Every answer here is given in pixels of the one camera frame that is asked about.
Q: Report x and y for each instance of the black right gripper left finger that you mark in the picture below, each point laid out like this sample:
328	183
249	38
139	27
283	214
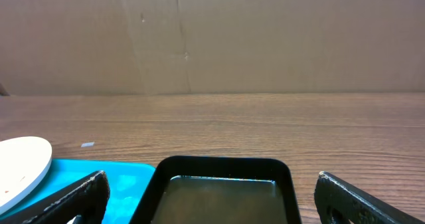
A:
85	199

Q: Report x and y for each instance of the cardboard wall panel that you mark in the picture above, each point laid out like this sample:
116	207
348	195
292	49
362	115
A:
64	47

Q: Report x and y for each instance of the black water tray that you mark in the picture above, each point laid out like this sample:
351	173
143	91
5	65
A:
196	189

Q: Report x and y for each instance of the small white paper scrap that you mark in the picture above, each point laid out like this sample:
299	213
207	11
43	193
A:
87	144

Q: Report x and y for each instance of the blue plastic tray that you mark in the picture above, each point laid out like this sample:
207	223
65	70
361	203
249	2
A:
127	182

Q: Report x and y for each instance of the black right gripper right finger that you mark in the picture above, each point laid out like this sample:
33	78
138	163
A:
339	202

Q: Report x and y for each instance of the white plate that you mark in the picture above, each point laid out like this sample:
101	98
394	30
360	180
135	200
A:
24	163

